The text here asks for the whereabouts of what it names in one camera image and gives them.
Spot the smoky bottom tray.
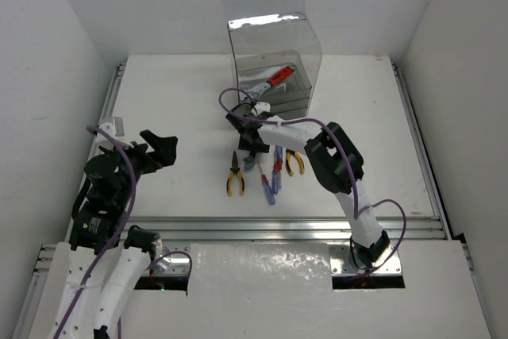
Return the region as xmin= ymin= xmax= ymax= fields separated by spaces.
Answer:
xmin=271 ymin=105 xmax=307 ymax=120

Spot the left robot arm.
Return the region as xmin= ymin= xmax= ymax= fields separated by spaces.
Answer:
xmin=46 ymin=124 xmax=178 ymax=338

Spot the yellow long-nose pliers left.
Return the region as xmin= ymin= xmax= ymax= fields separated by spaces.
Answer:
xmin=226 ymin=152 xmax=245 ymax=196

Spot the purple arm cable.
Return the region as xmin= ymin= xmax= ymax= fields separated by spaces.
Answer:
xmin=218 ymin=88 xmax=408 ymax=276
xmin=51 ymin=125 xmax=193 ymax=339

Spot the aluminium frame rail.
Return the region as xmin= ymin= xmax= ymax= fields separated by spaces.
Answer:
xmin=23 ymin=59 xmax=475 ymax=316

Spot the black handle adjustable wrench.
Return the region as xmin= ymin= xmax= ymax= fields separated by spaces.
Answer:
xmin=243 ymin=152 xmax=256 ymax=173

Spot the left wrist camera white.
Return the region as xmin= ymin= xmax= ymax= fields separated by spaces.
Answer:
xmin=98 ymin=117 xmax=133 ymax=148

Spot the red handle adjustable wrench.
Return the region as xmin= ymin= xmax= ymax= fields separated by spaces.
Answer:
xmin=238 ymin=66 xmax=294 ymax=101

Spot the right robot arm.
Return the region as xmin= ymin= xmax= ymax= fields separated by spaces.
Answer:
xmin=226 ymin=105 xmax=390 ymax=274

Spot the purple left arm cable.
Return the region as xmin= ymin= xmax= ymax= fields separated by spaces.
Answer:
xmin=51 ymin=125 xmax=193 ymax=339

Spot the clear acrylic box cover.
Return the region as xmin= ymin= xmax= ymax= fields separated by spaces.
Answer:
xmin=218 ymin=0 xmax=325 ymax=133

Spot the red blue small screwdriver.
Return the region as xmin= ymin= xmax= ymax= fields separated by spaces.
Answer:
xmin=271 ymin=148 xmax=279 ymax=195

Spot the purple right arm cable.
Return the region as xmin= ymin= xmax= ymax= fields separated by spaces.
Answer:
xmin=218 ymin=88 xmax=408 ymax=276

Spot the yellow pliers right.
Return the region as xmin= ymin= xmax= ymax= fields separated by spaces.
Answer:
xmin=284 ymin=148 xmax=306 ymax=175

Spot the smoky top tray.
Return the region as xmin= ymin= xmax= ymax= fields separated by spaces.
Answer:
xmin=233 ymin=49 xmax=321 ymax=109

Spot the blue handle screwdriver long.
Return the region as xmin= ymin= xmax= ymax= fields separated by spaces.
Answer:
xmin=275 ymin=146 xmax=283 ymax=194

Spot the smoky middle tray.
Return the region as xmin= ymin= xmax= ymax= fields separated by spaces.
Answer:
xmin=268 ymin=97 xmax=310 ymax=113

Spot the smoky tray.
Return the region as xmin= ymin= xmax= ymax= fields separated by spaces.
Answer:
xmin=233 ymin=49 xmax=321 ymax=109
xmin=271 ymin=105 xmax=307 ymax=120
xmin=268 ymin=97 xmax=310 ymax=113

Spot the red clear screwdriver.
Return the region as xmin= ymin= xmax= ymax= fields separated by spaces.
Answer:
xmin=256 ymin=163 xmax=275 ymax=206

